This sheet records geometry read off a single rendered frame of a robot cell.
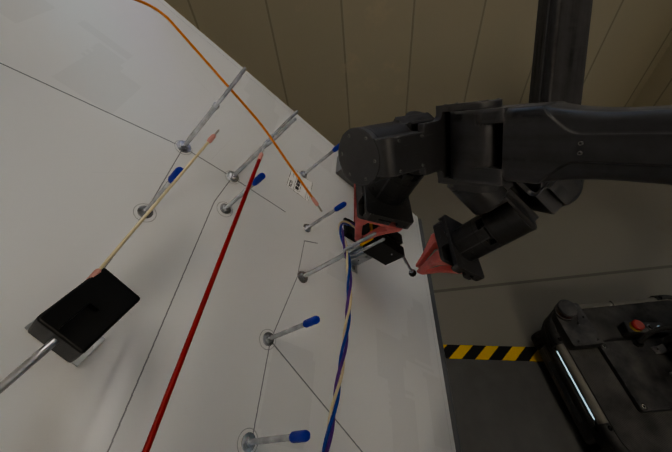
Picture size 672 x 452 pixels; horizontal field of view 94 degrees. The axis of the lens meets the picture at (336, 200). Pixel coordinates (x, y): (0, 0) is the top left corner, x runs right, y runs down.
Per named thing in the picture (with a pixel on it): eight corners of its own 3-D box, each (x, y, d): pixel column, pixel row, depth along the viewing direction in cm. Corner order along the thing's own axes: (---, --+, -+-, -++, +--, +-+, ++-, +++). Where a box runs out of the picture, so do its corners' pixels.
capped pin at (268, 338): (261, 333, 36) (311, 311, 31) (272, 331, 37) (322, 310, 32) (263, 347, 35) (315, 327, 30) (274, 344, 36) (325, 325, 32)
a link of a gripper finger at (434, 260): (407, 278, 54) (451, 254, 48) (402, 243, 59) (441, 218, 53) (434, 289, 57) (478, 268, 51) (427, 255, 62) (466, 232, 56)
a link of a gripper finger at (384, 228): (337, 248, 45) (363, 208, 39) (337, 211, 50) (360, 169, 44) (380, 257, 47) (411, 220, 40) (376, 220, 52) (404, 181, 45)
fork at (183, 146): (180, 138, 41) (239, 60, 33) (193, 146, 42) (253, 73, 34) (173, 147, 39) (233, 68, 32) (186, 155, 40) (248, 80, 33)
